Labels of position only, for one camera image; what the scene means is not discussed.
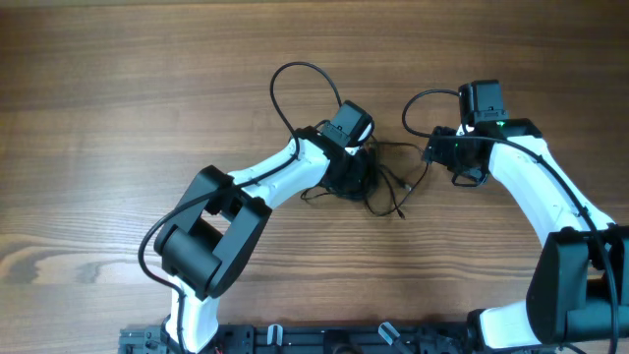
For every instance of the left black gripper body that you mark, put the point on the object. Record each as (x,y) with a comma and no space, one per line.
(351,169)

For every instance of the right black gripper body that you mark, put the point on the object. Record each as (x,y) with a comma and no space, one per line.
(449,151)

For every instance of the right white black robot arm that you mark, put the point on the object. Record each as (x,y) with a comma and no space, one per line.
(579,290)

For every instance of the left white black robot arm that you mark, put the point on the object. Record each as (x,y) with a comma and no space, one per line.
(206,243)

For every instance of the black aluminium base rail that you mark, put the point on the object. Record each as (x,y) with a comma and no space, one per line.
(387,337)

